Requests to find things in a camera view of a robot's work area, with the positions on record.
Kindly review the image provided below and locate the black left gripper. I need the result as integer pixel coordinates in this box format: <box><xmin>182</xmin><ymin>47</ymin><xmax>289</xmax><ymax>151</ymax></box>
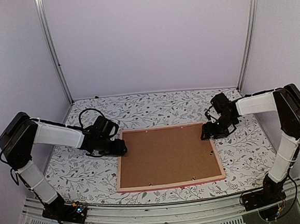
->
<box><xmin>96</xmin><ymin>135</ymin><xmax>127</xmax><ymax>158</ymax></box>

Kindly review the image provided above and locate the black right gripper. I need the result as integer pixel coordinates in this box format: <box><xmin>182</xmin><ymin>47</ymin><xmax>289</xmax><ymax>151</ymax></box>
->
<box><xmin>199</xmin><ymin>114</ymin><xmax>238</xmax><ymax>141</ymax></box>

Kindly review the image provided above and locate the brown fibreboard backing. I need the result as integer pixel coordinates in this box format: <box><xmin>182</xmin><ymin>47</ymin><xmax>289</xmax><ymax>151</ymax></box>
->
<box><xmin>115</xmin><ymin>122</ymin><xmax>223</xmax><ymax>188</ymax></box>

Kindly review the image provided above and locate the pink wooden picture frame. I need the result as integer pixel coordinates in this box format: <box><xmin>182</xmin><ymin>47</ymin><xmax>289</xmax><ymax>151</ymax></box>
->
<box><xmin>111</xmin><ymin>120</ymin><xmax>227</xmax><ymax>194</ymax></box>

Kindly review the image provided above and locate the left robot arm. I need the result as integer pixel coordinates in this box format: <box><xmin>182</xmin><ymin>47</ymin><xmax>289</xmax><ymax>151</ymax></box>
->
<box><xmin>0</xmin><ymin>112</ymin><xmax>127</xmax><ymax>220</ymax></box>

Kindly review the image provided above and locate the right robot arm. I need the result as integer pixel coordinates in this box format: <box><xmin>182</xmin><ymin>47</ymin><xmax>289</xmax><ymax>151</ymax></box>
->
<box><xmin>201</xmin><ymin>83</ymin><xmax>300</xmax><ymax>205</ymax></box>

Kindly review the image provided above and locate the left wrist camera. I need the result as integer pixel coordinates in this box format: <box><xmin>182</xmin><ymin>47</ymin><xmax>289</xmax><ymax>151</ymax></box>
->
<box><xmin>89</xmin><ymin>116</ymin><xmax>119</xmax><ymax>138</ymax></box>

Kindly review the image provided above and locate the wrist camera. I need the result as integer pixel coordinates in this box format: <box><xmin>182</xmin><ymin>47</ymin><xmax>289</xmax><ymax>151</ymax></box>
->
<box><xmin>210</xmin><ymin>93</ymin><xmax>230</xmax><ymax>114</ymax></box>
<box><xmin>89</xmin><ymin>116</ymin><xmax>119</xmax><ymax>138</ymax></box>

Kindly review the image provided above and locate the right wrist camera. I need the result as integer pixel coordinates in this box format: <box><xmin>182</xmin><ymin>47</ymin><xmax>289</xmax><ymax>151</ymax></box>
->
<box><xmin>210</xmin><ymin>93</ymin><xmax>230</xmax><ymax>114</ymax></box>

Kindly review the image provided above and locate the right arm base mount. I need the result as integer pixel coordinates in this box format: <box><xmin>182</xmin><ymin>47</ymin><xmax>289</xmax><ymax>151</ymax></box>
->
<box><xmin>239</xmin><ymin>190</ymin><xmax>286</xmax><ymax>211</ymax></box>

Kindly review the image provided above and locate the aluminium front rail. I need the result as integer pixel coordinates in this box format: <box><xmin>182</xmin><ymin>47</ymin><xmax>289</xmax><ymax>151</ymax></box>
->
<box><xmin>21</xmin><ymin>179</ymin><xmax>300</xmax><ymax>224</ymax></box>

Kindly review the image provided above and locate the left aluminium corner post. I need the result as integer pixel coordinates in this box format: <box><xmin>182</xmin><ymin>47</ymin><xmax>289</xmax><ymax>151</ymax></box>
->
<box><xmin>34</xmin><ymin>0</ymin><xmax>74</xmax><ymax>104</ymax></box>

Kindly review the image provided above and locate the aluminium corner post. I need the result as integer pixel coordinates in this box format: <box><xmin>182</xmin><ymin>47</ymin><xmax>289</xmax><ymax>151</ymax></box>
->
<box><xmin>34</xmin><ymin>0</ymin><xmax>74</xmax><ymax>104</ymax></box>
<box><xmin>237</xmin><ymin>0</ymin><xmax>258</xmax><ymax>92</ymax></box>

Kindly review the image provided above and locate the right aluminium corner post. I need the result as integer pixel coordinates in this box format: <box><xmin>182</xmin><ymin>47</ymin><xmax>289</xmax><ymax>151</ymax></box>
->
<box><xmin>237</xmin><ymin>0</ymin><xmax>258</xmax><ymax>92</ymax></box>

